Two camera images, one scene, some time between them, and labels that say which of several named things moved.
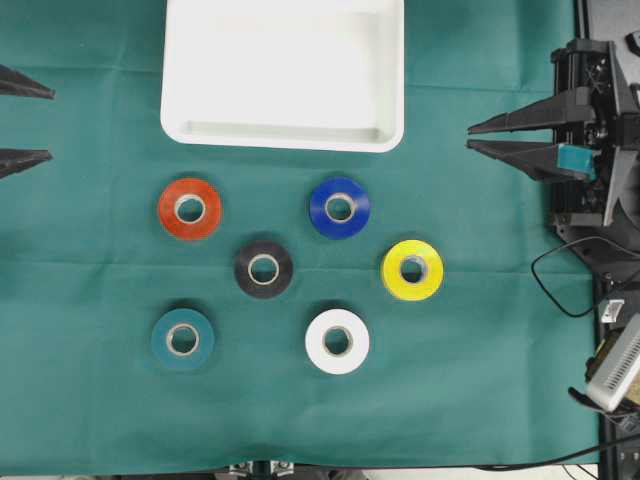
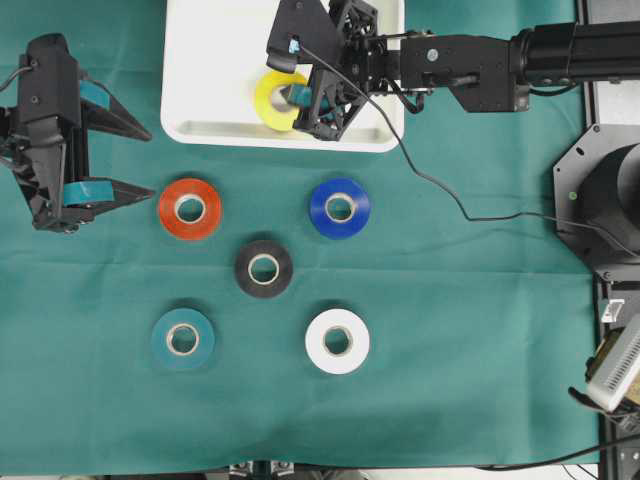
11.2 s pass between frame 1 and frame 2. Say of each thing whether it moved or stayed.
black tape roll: stayed
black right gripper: moved
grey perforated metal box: stayed
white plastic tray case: stayed
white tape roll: stayed
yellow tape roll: moved
